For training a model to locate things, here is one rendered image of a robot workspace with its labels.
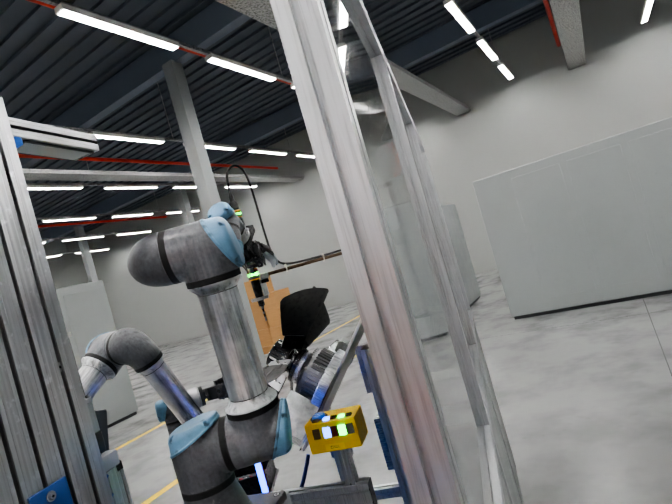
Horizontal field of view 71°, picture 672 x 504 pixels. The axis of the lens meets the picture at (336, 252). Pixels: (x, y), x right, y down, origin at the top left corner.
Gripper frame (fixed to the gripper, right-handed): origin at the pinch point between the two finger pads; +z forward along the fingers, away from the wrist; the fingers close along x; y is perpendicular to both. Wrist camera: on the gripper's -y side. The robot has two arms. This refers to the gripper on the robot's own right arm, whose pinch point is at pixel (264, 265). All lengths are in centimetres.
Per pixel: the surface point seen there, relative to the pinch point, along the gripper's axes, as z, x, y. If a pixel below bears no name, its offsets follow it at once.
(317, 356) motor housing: 36.8, 3.2, 22.3
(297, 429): 39, -10, 46
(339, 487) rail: 22, 5, 73
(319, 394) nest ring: 38, 1, 37
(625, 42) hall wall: 665, 737, -800
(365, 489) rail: 23, 12, 76
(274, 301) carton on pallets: 660, -213, -443
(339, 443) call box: 10, 11, 64
